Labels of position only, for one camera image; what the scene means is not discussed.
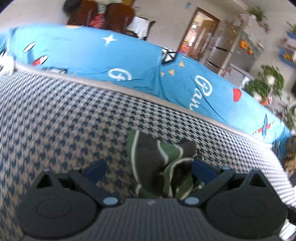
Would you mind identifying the silver refrigerator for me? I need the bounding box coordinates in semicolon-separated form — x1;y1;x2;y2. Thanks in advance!
199;23;258;75

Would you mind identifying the brown wooden chair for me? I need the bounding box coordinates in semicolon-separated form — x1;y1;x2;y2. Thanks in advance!
103;3;135;33
67;0;98;26

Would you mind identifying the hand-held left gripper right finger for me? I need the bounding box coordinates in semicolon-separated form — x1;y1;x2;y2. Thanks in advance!
181;158;270;207

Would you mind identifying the green brown striped t-shirt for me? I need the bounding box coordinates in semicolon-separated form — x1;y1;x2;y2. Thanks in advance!
127;129;205;201

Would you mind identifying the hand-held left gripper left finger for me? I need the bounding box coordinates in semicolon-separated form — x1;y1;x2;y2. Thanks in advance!
36;160;120;207

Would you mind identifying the blue printed bolster cushion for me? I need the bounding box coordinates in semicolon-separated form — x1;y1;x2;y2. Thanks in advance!
0;23;292;144

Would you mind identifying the table with white cloth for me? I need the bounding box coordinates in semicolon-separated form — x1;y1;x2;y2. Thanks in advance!
127;16;149;39

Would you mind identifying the brown wooden door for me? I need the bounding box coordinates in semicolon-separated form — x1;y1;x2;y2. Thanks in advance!
178;7;221;62

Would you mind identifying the leafy potted plant white pot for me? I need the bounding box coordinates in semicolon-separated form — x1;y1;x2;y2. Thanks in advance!
245;66;285;105

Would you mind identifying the brown patterned blanket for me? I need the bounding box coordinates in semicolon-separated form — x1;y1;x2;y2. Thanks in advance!
283;136;296;174

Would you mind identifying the white chest freezer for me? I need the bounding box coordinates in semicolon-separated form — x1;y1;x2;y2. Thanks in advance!
218;64;253;87

